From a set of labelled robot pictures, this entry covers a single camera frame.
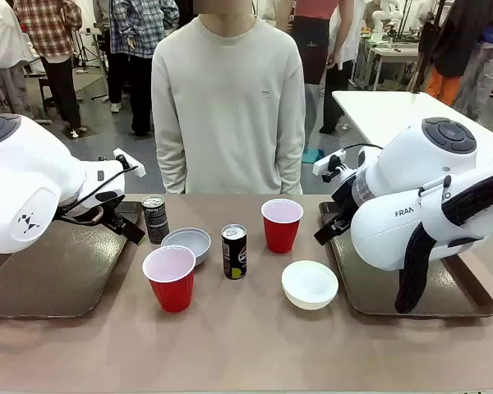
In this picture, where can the person's left forearm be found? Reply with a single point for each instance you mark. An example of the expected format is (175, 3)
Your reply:
(291, 164)

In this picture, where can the white side table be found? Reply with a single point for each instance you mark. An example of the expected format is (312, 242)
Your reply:
(378, 111)

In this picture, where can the red plastic cup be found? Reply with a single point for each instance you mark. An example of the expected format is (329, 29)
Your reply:
(170, 287)
(281, 234)

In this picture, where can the teal object on floor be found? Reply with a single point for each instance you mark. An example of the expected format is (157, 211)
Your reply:
(312, 155)

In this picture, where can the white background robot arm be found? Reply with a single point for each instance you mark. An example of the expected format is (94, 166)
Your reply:
(380, 18)

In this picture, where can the black chair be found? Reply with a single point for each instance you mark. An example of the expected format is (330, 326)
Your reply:
(45, 94)

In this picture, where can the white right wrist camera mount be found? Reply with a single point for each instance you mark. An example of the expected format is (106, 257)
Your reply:
(324, 163)

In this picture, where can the bystander in blue top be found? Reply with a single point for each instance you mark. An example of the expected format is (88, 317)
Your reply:
(482, 70)

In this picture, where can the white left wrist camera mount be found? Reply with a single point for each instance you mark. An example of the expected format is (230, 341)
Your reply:
(141, 171)

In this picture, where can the bystander in black jacket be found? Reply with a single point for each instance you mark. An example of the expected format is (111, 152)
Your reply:
(456, 37)

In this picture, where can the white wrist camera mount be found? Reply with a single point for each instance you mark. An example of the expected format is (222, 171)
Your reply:
(324, 163)
(141, 171)

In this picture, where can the bystander in white jacket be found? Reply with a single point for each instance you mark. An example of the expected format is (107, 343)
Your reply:
(0, 37)

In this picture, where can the bystander in red top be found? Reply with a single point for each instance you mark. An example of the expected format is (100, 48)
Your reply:
(312, 41)

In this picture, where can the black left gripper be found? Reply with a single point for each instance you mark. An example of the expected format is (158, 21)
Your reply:
(107, 199)

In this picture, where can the bystander in red plaid shirt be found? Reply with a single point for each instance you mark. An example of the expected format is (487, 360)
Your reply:
(45, 24)

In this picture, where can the black can white lettering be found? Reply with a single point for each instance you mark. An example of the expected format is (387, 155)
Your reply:
(156, 223)

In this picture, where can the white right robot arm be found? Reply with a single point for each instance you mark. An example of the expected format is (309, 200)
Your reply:
(394, 242)

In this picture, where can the bystander in black trousers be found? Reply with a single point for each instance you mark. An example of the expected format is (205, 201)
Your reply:
(115, 78)

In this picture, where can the brown plastic tray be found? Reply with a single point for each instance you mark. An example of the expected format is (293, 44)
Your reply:
(448, 295)
(65, 279)

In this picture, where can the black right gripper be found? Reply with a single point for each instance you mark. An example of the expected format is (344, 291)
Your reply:
(345, 201)

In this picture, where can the bystander in white coat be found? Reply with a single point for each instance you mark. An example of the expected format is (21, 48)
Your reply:
(347, 37)

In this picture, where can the grey background workbench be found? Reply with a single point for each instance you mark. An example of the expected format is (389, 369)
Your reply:
(394, 53)

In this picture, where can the black can yellow mark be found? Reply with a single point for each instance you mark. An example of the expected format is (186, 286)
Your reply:
(234, 254)

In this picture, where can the person's right forearm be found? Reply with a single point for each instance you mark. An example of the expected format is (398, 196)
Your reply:
(169, 164)

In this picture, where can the white plastic bowl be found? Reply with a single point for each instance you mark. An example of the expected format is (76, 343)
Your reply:
(310, 283)

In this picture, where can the person in beige sweatshirt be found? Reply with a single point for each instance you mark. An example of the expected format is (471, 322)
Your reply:
(230, 102)

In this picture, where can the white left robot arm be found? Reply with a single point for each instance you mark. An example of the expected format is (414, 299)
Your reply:
(20, 172)

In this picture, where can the pale grey plastic bowl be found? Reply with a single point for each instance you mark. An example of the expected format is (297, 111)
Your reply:
(189, 242)

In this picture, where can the bystander in blue plaid shirt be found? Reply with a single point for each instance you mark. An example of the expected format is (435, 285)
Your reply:
(139, 28)

